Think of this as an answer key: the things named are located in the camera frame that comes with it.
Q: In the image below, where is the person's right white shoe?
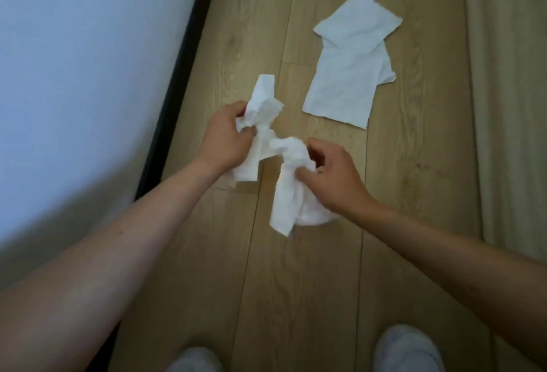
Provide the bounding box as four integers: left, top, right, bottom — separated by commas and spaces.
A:
373, 324, 446, 372

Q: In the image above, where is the person's right forearm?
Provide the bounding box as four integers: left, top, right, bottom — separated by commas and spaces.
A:
350, 198, 547, 369

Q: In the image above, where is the person's white shoe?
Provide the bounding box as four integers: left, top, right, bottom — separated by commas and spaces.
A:
166, 346, 224, 372
373, 324, 446, 372

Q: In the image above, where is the beige curtain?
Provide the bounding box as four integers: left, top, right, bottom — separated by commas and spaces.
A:
463, 0, 547, 372

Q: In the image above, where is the flat white tissue sheet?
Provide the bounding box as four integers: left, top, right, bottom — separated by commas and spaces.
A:
313, 0, 403, 86
302, 38, 397, 130

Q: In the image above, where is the person's left forearm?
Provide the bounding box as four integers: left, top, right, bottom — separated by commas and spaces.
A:
0, 158, 228, 372

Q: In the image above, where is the person's left hand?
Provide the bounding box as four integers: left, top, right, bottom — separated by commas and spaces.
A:
194, 101, 259, 177

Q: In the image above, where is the person's right hand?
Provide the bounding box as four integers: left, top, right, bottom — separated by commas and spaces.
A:
295, 137, 379, 221

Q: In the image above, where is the person's left white shoe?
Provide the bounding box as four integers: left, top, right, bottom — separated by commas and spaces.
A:
166, 346, 224, 372

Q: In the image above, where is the black baseboard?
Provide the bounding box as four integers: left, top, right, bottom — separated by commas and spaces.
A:
85, 0, 224, 372

